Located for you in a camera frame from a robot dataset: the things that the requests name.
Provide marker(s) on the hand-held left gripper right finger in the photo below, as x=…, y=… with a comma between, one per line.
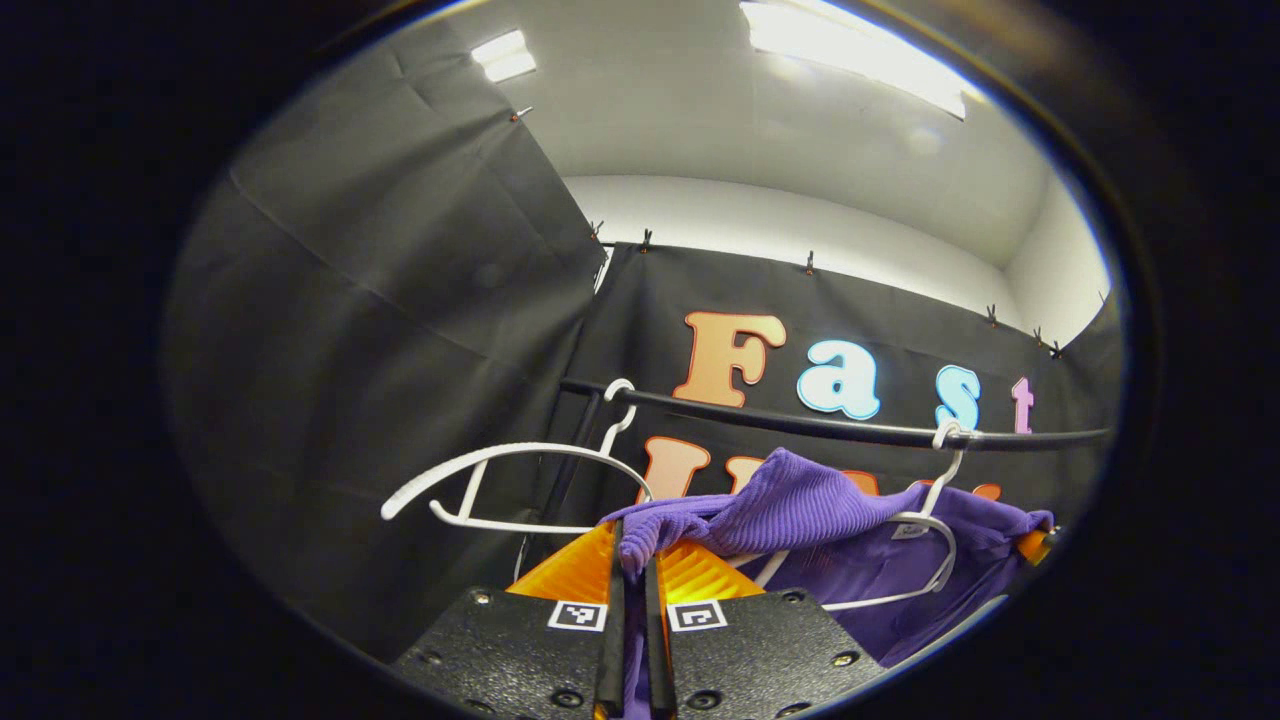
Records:
x=657, y=660

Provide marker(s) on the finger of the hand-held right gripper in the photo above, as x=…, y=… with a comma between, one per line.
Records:
x=1036, y=547

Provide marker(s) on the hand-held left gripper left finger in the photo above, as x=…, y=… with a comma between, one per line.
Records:
x=612, y=660

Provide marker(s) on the white hanger with label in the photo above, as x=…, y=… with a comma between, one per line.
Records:
x=943, y=484

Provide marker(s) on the plain white hanger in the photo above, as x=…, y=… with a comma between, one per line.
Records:
x=540, y=447

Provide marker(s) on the black clothes rack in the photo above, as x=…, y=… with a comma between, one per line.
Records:
x=800, y=422

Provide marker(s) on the black backdrop cloth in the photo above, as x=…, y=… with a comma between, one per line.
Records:
x=350, y=350
x=900, y=340

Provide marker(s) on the large ceiling light panel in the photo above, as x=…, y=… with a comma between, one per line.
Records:
x=850, y=50

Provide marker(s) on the small ceiling light panel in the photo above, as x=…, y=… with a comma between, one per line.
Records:
x=503, y=56

